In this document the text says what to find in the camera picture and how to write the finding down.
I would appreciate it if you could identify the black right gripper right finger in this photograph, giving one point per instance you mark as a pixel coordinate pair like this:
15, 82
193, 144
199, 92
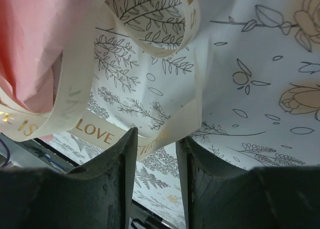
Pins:
219, 195

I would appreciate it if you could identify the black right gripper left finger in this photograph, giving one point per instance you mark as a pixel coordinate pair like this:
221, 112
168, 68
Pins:
95, 195

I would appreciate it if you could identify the cream ribbon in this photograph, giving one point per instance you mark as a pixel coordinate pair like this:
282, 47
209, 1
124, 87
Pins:
69, 111

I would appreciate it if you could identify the pink wrapping paper sheet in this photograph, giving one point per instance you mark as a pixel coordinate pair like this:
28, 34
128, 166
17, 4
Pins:
33, 36

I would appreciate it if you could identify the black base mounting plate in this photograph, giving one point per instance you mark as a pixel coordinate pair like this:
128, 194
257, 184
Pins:
156, 192

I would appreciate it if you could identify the floral patterned table mat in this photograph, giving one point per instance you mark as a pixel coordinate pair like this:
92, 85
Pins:
260, 59

